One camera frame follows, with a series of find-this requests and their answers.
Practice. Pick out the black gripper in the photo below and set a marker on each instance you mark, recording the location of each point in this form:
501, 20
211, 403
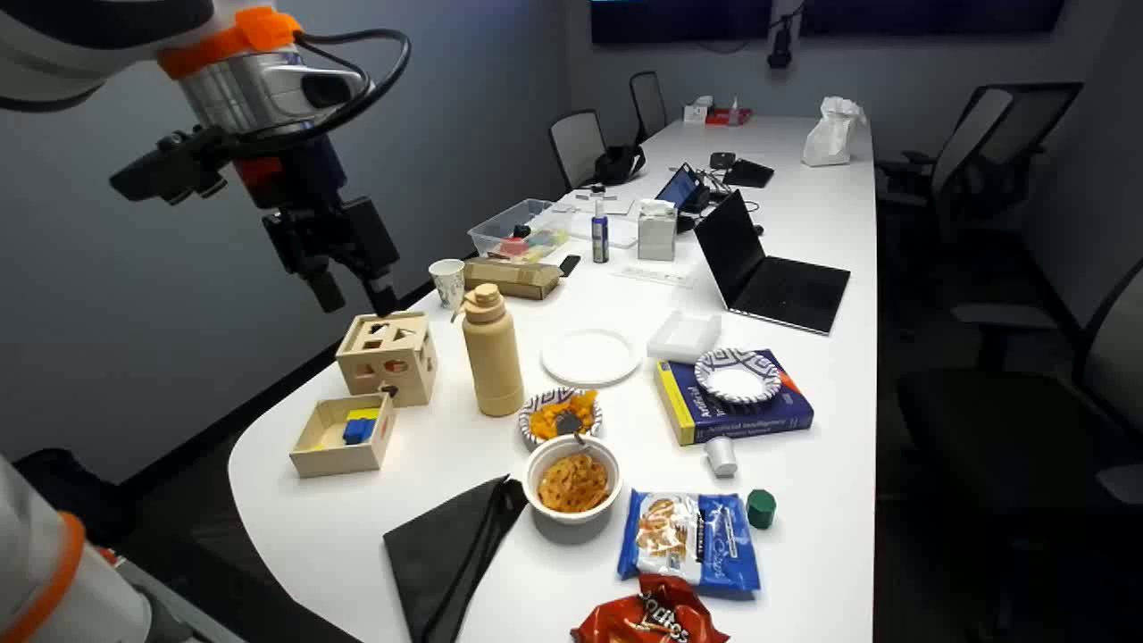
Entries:
324, 226

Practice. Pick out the black towel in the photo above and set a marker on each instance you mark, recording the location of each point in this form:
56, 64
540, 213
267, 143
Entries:
448, 557

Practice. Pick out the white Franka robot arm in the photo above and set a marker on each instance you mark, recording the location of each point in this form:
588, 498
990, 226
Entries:
40, 64

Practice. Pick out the wooden shape sorter cube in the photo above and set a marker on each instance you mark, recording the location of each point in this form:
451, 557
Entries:
386, 357

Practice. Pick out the white paper cup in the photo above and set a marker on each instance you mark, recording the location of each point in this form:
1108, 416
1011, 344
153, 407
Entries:
448, 282

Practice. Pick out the yellow wooden block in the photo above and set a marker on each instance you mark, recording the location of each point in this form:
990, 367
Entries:
367, 411

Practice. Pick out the blue wooden block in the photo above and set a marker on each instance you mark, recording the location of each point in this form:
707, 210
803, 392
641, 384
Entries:
360, 430

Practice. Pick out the beige water bottle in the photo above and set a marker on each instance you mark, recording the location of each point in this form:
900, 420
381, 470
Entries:
493, 357

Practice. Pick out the tan cardboard box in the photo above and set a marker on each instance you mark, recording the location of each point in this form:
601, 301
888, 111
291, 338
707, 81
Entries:
511, 278

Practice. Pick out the wooden tray box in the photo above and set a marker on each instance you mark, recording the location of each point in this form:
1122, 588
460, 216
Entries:
324, 451

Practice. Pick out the clear plastic container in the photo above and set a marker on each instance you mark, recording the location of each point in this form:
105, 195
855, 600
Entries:
511, 226

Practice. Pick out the black remote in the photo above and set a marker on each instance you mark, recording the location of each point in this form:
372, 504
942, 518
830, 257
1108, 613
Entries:
569, 264

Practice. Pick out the patterned bowl with orange chips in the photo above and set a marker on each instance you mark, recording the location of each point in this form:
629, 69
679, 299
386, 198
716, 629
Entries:
556, 420

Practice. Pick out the white paper plate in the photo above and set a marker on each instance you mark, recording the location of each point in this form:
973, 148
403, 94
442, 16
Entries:
592, 357

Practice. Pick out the blue and white can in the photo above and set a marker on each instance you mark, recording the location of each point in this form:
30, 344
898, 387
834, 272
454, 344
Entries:
601, 237

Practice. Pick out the grey office chair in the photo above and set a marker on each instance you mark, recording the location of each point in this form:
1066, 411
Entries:
576, 143

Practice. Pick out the white bowl with noodles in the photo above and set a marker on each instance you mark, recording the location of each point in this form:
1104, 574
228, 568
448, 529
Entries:
573, 485

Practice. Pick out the black bag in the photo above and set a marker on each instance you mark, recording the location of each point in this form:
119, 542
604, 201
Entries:
621, 162

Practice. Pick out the white carton box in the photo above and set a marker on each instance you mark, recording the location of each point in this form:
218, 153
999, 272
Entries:
654, 229

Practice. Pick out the white napkin stack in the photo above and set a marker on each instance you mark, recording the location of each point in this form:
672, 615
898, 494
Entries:
685, 338

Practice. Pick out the blue tablet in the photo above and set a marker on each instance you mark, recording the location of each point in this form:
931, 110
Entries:
685, 188

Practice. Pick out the dark office chair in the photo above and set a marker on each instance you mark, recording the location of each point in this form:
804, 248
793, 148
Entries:
649, 100

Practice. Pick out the small white box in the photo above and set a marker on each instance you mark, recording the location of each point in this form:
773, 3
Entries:
699, 111

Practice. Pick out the blue patterned paper bowl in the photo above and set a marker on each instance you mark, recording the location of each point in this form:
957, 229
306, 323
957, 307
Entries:
736, 381

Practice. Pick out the small white container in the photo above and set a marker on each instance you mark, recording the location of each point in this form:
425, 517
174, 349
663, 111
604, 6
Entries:
723, 460

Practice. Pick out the blue book with yellow spine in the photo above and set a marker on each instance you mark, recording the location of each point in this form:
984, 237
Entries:
736, 420

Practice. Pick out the red box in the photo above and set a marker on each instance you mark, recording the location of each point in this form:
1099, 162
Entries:
730, 117

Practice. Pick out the blue snack bag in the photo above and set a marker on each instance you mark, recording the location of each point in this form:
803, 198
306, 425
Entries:
699, 542

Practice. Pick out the black open laptop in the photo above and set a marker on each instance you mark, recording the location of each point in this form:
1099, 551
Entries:
786, 291

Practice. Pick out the red chip bag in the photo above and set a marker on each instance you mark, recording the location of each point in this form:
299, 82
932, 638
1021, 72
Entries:
649, 615

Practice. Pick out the small green cap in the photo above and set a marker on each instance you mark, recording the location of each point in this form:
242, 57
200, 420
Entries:
763, 509

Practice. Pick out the hanging black webcam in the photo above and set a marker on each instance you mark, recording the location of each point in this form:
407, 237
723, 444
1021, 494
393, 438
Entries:
782, 39

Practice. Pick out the white plastic bag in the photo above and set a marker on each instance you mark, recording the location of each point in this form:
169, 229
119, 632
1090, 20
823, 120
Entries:
830, 135

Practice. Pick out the black mesh office chair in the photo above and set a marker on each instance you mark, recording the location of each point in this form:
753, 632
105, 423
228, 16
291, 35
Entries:
975, 143

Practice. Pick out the large black office chair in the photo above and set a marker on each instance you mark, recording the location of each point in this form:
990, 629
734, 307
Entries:
1011, 442

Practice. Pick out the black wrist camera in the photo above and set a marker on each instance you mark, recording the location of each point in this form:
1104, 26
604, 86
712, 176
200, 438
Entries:
167, 166

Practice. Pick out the wall screen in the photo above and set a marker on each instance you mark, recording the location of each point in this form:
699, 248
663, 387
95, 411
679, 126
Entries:
691, 20

